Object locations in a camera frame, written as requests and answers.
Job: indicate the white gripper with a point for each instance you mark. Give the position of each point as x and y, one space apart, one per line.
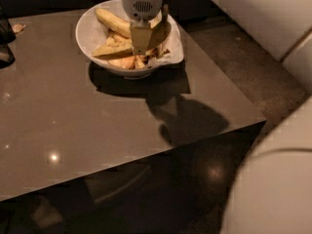
141 6

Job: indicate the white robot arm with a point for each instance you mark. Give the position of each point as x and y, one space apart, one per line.
272 190

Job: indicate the white ceramic bowl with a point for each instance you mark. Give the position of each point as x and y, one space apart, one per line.
91 34

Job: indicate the small orange fruits pile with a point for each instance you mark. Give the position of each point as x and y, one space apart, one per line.
135 62

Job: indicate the white paper liner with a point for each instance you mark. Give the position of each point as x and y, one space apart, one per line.
165 41

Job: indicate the small peel scrap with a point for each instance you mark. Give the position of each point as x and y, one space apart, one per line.
18 27

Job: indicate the dark object at left edge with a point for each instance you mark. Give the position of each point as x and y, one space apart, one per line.
7 36

